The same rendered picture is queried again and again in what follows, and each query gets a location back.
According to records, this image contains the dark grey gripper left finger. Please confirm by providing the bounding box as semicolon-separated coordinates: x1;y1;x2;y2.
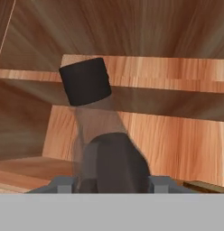
26;176;79;194

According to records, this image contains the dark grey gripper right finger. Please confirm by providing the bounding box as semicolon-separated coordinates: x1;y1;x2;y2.
147;175;199;194

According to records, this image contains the clear bottle with black cap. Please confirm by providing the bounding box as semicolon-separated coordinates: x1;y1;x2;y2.
58;57;152;194

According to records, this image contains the wooden cabinet shelf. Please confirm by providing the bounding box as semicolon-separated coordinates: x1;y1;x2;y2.
0;53;224;94

